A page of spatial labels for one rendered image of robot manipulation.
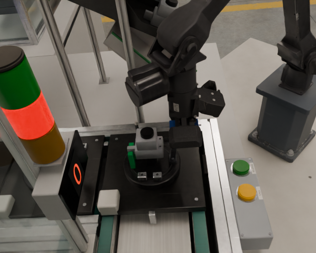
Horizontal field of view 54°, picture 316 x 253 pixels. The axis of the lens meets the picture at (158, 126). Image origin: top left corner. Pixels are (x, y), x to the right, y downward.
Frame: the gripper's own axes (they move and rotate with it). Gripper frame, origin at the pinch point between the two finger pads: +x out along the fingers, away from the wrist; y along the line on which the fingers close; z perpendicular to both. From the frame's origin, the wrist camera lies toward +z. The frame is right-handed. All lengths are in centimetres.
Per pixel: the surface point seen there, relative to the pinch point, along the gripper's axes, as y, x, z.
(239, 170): -3.1, 12.4, 12.4
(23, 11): 85, 6, -66
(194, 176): -4.0, 12.5, 1.7
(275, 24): 247, 111, 102
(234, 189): -7.4, 13.6, 10.7
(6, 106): -21.4, -27.4, -20.3
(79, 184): -19.9, -9.4, -17.3
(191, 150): 4.4, 12.5, 1.7
